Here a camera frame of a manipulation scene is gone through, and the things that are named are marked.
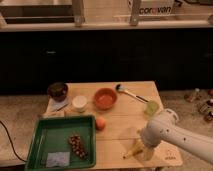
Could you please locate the green plastic tray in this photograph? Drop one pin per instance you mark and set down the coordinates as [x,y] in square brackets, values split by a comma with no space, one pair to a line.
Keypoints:
[51,137]

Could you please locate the blue grey sponge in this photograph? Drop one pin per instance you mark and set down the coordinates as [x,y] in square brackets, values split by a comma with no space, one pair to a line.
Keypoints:
[58,159]

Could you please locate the white cup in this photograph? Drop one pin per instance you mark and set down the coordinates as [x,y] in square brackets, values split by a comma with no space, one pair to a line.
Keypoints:
[79,103]

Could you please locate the dark brown bowl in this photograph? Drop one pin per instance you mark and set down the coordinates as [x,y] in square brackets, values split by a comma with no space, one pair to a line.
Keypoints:
[57,91]

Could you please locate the red bowl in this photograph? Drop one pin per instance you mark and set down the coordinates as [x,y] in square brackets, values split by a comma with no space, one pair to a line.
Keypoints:
[104,98]

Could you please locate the orange fruit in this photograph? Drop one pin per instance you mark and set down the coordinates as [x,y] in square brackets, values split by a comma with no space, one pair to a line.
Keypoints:
[100,123]

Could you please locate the green cup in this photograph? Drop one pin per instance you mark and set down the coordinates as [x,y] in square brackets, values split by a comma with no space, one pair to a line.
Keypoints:
[151,108]

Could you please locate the yellow banana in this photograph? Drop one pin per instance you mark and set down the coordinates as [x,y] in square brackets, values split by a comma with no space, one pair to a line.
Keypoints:
[134,150]

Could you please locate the red grape bunch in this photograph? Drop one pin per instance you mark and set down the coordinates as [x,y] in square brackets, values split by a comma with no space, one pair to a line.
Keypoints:
[77,146]

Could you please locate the white cloth with knife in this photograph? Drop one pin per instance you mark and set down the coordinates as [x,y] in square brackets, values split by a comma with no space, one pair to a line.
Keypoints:
[55,106]

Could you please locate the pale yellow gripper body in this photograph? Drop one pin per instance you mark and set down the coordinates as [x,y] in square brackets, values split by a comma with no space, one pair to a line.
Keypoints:
[148,153]

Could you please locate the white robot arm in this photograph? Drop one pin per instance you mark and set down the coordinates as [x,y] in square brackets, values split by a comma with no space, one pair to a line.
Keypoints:
[162,127]

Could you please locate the cardboard box with lettering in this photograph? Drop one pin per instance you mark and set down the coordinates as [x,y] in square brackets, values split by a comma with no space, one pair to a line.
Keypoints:
[156,7]

